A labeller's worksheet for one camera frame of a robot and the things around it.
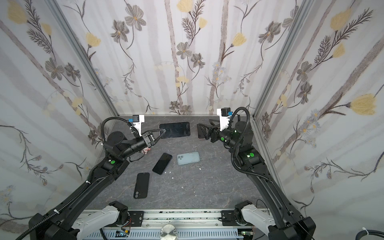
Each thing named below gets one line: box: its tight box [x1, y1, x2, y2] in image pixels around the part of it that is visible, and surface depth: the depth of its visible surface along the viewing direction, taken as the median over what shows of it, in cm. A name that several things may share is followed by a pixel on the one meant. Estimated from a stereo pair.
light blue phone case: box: [176, 151, 201, 166], surface depth 98 cm
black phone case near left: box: [133, 172, 150, 199], surface depth 86 cm
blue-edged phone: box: [152, 152, 173, 175], surface depth 96 cm
